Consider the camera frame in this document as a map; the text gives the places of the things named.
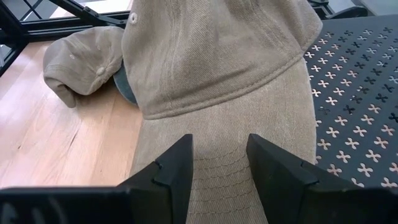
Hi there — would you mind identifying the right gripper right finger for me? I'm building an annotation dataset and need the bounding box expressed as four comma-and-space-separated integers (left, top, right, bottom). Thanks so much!
247, 133, 398, 224

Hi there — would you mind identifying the black perforated metal rack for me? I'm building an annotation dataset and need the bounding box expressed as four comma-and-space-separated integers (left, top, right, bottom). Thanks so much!
303, 14, 398, 190

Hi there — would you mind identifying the dark green baseball cap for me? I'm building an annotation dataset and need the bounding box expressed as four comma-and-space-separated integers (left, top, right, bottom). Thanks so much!
112, 60, 137, 105

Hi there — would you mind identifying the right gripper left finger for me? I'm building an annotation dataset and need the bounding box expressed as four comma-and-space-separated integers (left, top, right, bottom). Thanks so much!
0, 133, 193, 224

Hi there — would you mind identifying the tan baseball cap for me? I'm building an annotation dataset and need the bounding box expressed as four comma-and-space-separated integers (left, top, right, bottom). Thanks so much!
42, 26, 125, 109
121, 0, 324, 224

